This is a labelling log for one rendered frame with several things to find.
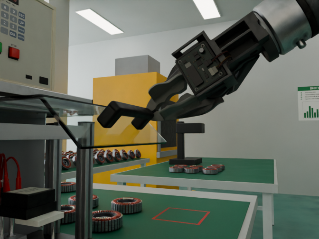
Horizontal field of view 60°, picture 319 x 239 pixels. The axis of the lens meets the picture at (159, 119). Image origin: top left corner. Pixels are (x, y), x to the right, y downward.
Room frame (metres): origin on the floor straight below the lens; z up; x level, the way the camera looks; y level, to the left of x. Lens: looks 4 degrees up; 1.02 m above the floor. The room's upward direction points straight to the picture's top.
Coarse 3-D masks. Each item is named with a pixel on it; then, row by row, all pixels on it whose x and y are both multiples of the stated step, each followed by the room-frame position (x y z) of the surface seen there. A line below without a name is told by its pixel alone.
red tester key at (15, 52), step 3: (9, 48) 0.52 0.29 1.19; (12, 48) 0.52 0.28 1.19; (15, 48) 0.53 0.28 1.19; (9, 51) 0.52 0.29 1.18; (12, 51) 0.52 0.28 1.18; (15, 51) 0.53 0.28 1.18; (18, 51) 0.53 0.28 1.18; (9, 54) 0.52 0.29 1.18; (12, 54) 0.52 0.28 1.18; (15, 54) 0.53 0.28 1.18; (18, 54) 0.53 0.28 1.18; (12, 57) 0.53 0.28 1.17; (15, 57) 0.53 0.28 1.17; (18, 57) 0.53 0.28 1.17
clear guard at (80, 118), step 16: (16, 96) 0.31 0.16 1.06; (32, 96) 0.31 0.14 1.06; (48, 96) 0.31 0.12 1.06; (0, 112) 0.48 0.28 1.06; (16, 112) 0.48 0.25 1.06; (32, 112) 0.48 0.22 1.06; (48, 112) 0.48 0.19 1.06; (64, 112) 0.31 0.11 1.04; (80, 112) 0.34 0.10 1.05; (96, 112) 0.37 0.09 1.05; (64, 128) 0.29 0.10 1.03; (80, 128) 0.31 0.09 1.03; (96, 128) 0.34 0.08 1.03; (112, 128) 0.37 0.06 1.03; (128, 128) 0.41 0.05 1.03; (144, 128) 0.47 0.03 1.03; (80, 144) 0.28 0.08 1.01; (96, 144) 0.30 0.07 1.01; (112, 144) 0.33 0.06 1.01; (128, 144) 0.37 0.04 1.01; (144, 144) 0.42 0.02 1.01
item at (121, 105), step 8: (112, 104) 0.34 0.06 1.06; (120, 104) 0.35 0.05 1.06; (128, 104) 0.38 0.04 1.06; (104, 112) 0.35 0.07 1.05; (112, 112) 0.34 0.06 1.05; (120, 112) 0.34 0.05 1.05; (128, 112) 0.36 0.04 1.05; (136, 112) 0.38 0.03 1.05; (144, 112) 0.40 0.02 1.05; (104, 120) 0.35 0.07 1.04; (112, 120) 0.35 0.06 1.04; (136, 120) 0.43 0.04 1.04; (144, 120) 0.43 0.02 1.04; (136, 128) 0.43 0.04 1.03
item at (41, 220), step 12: (12, 192) 0.49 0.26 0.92; (24, 192) 0.49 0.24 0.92; (36, 192) 0.49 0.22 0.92; (48, 192) 0.51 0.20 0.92; (0, 204) 0.50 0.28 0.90; (12, 204) 0.48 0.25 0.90; (24, 204) 0.47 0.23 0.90; (36, 204) 0.48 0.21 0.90; (48, 204) 0.51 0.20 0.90; (0, 216) 0.53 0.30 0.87; (12, 216) 0.47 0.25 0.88; (24, 216) 0.46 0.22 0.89; (36, 216) 0.48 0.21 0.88; (48, 216) 0.49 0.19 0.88; (60, 216) 0.51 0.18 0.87; (0, 228) 0.53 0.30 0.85; (12, 228) 0.55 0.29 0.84
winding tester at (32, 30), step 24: (0, 0) 0.50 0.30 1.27; (24, 0) 0.55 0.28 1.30; (0, 24) 0.50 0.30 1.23; (24, 24) 0.55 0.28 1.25; (48, 24) 0.61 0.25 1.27; (24, 48) 0.55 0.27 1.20; (48, 48) 0.61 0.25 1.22; (0, 72) 0.51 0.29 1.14; (24, 72) 0.55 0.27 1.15; (48, 72) 0.61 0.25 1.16
